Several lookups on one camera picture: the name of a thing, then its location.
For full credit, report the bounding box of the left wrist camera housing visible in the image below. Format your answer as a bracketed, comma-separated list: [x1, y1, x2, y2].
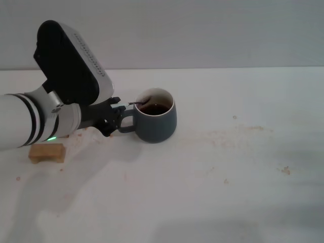
[33, 20, 115, 106]

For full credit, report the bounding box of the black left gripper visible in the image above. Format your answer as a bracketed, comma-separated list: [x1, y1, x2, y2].
[79, 97, 127, 138]

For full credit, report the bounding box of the grey ceramic coffee cup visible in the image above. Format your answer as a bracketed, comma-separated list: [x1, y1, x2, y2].
[116, 87, 177, 144]

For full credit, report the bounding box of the light tan wooden block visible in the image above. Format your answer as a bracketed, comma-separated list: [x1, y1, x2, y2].
[28, 143, 66, 165]

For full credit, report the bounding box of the light blue handled spoon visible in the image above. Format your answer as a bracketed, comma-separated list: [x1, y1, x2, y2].
[112, 97, 152, 108]

